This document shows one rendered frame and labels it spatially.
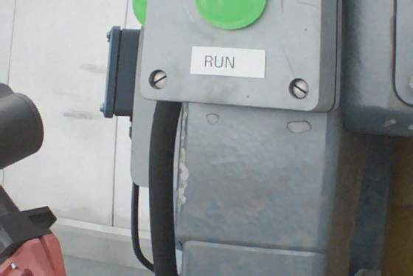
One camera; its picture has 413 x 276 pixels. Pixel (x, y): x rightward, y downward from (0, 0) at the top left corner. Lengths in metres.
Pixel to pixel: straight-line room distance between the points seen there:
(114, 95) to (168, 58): 0.50
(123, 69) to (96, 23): 5.40
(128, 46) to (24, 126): 0.18
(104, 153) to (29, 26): 1.17
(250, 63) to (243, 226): 0.08
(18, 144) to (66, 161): 5.63
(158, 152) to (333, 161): 0.09
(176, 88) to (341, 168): 0.09
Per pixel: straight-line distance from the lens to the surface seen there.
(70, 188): 6.34
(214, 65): 0.35
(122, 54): 0.86
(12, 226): 0.63
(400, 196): 0.63
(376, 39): 0.39
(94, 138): 6.23
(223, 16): 0.34
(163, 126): 0.43
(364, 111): 0.39
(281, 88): 0.35
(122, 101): 0.86
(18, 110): 0.72
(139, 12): 0.38
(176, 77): 0.36
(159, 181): 0.43
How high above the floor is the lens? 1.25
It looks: 3 degrees down
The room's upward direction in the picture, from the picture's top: 4 degrees clockwise
